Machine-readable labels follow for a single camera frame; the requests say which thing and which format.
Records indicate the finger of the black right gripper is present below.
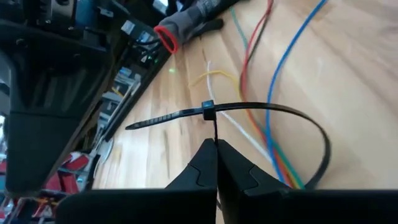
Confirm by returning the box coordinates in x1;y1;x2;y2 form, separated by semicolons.
5;46;115;195

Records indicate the grey red-cuffed work glove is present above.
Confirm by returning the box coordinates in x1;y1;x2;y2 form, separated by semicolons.
153;0;242;55
192;17;225;34

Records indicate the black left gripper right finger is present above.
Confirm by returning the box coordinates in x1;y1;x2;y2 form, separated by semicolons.
216;139;398;224

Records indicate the bundle of coloured wires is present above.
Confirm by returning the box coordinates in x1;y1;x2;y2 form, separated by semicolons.
229;6;306;190

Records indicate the white cable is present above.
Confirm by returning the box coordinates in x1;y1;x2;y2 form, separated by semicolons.
206;60;274;162

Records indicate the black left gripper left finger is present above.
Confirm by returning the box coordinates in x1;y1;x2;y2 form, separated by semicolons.
55;138;218;224

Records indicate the multicolour wire bundle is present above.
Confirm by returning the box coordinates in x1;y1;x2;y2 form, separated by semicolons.
265;0;329;185

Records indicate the red storage bin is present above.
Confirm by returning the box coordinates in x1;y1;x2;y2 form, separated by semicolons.
60;153;91;175
42;170;81;194

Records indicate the black cable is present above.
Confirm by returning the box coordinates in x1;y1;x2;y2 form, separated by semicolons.
245;14;272;65

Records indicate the long black zip tie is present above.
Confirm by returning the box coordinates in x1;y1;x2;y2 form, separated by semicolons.
124;99;332;191

